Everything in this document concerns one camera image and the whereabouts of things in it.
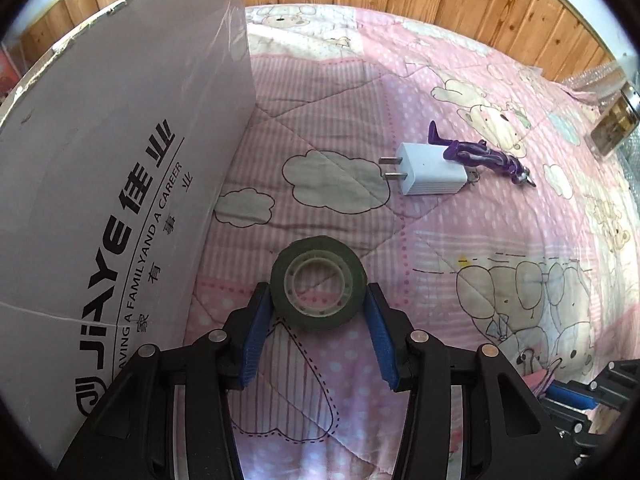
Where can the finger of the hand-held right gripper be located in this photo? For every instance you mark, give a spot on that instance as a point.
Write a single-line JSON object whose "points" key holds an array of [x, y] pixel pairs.
{"points": [[570, 396], [572, 430]]}

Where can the purple toy figure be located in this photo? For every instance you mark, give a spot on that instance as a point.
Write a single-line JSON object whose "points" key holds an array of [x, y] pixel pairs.
{"points": [[480, 152]]}

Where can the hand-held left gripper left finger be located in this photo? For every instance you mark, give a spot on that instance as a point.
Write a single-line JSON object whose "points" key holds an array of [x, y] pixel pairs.
{"points": [[255, 330]]}

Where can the glass jar with metal lid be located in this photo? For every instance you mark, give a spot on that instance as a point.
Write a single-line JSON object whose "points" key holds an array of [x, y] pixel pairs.
{"points": [[612, 125]]}

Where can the clear bubble wrap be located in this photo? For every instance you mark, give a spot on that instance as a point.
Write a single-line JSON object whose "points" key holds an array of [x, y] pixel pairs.
{"points": [[595, 80]]}

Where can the white cardboard box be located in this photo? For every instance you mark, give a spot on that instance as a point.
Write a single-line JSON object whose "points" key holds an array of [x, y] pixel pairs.
{"points": [[125, 135]]}

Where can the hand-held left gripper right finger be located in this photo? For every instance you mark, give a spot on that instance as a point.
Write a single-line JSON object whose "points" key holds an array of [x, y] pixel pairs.
{"points": [[380, 345]]}

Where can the white charger plug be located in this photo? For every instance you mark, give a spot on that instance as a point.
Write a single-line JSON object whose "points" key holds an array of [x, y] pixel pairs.
{"points": [[430, 170]]}

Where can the dark green tape roll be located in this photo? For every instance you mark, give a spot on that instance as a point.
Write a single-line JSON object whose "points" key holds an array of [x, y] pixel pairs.
{"points": [[350, 265]]}

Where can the pink printed blanket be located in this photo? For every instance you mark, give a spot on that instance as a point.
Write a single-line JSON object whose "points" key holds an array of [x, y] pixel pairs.
{"points": [[450, 260]]}

